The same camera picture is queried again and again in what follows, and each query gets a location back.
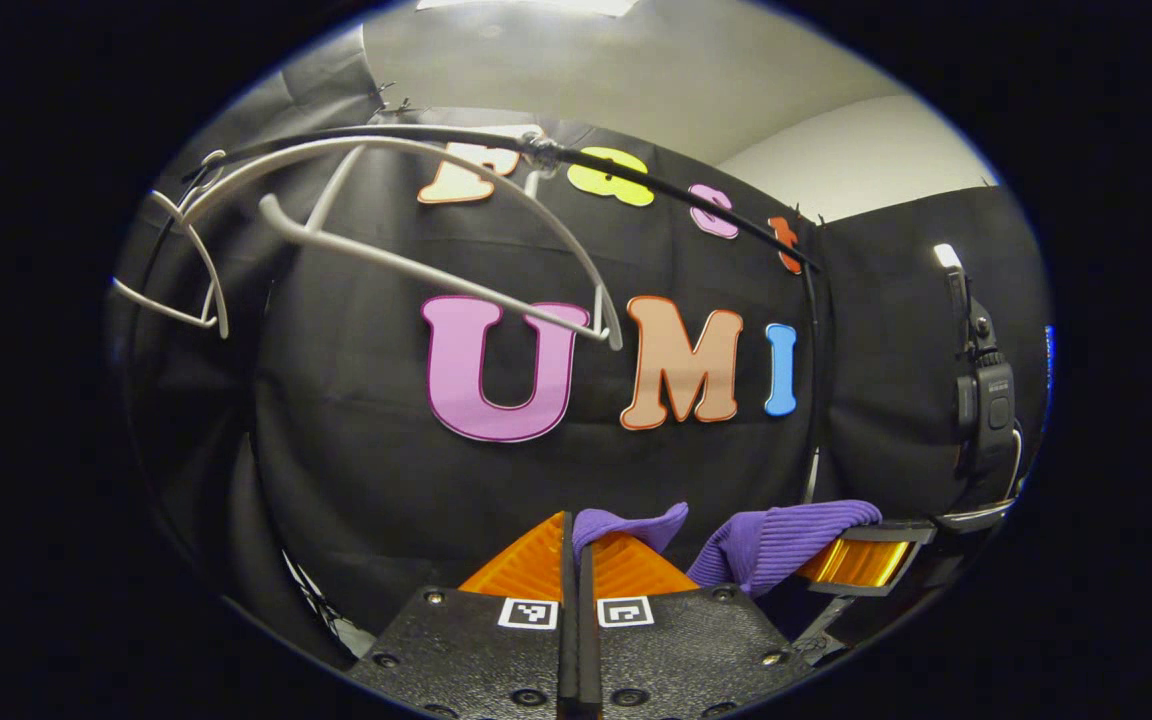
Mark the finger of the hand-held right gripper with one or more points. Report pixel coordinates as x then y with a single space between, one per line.
856 562

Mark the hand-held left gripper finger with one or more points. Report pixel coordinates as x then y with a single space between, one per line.
589 650
568 640

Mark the black clothes rack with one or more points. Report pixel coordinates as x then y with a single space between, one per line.
606 166

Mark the grey tape wad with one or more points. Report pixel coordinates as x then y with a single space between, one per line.
539 150

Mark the small black binder clip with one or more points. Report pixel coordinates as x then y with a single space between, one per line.
383 90
402 103

